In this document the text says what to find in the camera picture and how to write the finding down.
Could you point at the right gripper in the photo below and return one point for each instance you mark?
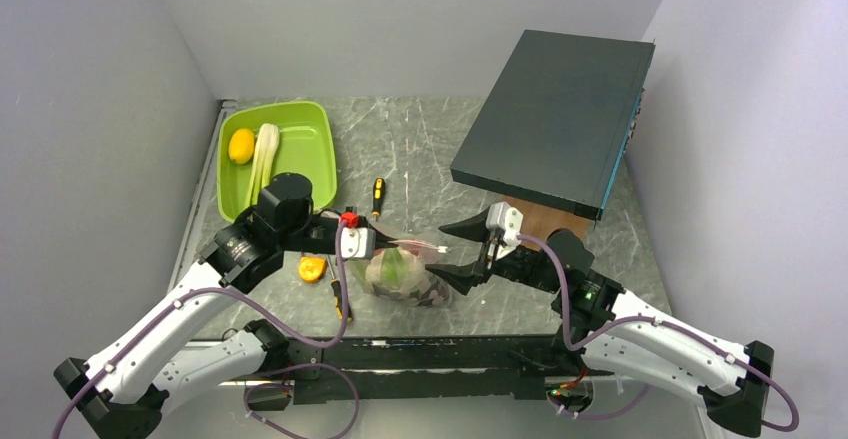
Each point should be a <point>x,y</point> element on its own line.
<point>462,277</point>

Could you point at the clear zip top bag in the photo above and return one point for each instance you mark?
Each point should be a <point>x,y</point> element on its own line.
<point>421,289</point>

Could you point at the green cabbage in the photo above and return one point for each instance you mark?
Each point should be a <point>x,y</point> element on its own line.
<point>395,267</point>

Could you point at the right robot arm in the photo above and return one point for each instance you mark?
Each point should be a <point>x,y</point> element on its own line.
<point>608,328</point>

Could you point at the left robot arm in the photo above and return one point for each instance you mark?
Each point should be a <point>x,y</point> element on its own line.
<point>126,389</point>

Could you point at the orange tape measure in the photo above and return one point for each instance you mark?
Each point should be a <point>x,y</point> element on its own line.
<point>311,269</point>

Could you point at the black yellow screwdriver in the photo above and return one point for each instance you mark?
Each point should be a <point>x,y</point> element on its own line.
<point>378,197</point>
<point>337,291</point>

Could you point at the wooden block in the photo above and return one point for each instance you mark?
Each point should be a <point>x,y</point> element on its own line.
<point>541,221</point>

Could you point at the green plastic tray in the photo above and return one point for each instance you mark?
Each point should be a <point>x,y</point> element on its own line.
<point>306,147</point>

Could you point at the celery stalk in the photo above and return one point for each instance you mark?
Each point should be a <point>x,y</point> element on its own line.
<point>263,159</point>

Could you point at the yellow lemon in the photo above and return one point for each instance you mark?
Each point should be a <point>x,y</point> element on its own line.
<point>241,146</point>

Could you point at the dark grey box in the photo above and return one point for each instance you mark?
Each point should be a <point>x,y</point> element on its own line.
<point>554,128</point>

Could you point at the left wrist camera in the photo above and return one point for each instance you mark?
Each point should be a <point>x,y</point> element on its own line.
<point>358,238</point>

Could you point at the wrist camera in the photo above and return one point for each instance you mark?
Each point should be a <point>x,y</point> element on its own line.
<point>358,238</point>
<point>504,222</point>

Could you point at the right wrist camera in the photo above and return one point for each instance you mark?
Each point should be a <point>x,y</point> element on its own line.
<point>504,222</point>

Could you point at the aluminium frame rail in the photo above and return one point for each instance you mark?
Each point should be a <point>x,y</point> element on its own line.
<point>201,198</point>

